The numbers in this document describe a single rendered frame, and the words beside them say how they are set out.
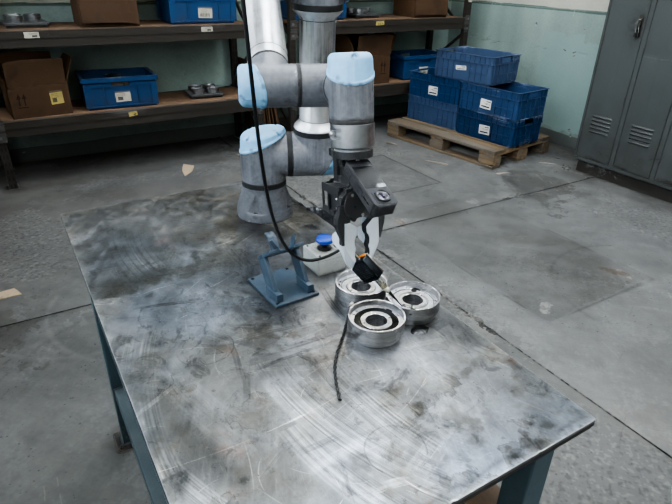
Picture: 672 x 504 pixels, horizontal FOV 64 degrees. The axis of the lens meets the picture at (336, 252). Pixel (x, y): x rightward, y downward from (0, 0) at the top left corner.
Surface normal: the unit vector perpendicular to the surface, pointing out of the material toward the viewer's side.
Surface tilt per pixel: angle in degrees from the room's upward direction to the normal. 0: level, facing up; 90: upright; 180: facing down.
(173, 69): 90
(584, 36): 90
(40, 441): 0
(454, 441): 0
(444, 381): 0
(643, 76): 90
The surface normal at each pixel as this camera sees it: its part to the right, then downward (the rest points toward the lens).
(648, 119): -0.86, 0.21
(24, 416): 0.02, -0.88
